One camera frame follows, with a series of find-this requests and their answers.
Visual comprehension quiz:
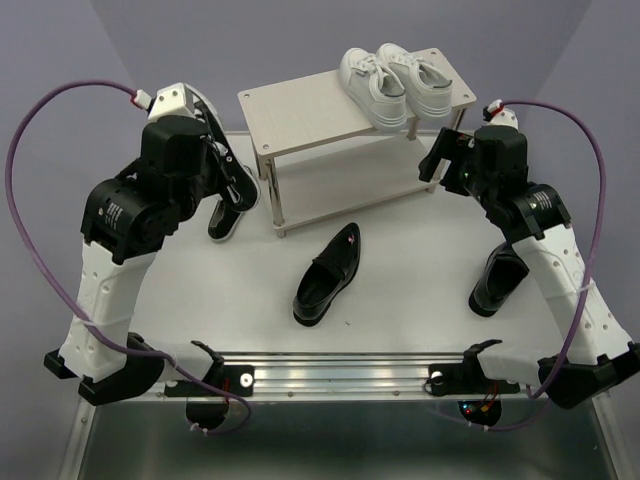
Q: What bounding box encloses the black leather loafer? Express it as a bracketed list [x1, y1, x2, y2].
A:
[292, 222, 362, 327]
[468, 243, 529, 318]

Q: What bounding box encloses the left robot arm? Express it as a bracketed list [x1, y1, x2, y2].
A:
[44, 115, 223, 406]

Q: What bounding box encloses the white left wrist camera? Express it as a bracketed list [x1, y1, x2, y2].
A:
[147, 82, 199, 123]

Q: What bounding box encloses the beige two-tier shoe shelf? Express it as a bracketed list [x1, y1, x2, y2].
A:
[237, 47, 477, 238]

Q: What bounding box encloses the white sneaker on shelf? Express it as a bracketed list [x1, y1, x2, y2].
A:
[376, 43, 453, 120]

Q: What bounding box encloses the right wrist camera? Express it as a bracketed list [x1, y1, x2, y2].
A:
[483, 99, 519, 130]

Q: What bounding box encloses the black canvas sneaker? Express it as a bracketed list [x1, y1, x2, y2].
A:
[196, 93, 261, 213]
[208, 200, 244, 243]

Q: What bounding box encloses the aluminium mounting rail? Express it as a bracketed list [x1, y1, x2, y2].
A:
[164, 352, 566, 401]

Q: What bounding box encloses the white sneaker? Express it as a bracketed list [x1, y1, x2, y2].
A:
[338, 48, 407, 133]
[376, 43, 453, 120]

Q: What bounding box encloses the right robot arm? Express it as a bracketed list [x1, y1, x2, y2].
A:
[419, 124, 639, 409]

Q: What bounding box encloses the black leather loafer right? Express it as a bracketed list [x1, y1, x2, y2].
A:
[468, 243, 529, 318]

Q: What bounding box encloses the black leather loafer centre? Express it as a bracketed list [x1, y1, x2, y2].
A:
[292, 222, 362, 327]

